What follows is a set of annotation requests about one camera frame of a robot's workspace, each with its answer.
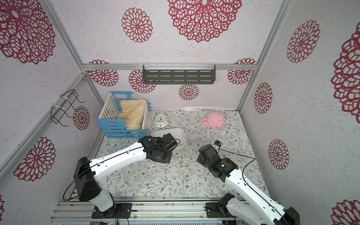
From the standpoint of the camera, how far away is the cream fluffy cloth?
105 cm

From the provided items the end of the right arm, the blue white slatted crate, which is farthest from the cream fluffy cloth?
the end of the right arm

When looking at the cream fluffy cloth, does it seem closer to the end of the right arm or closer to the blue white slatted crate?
the blue white slatted crate
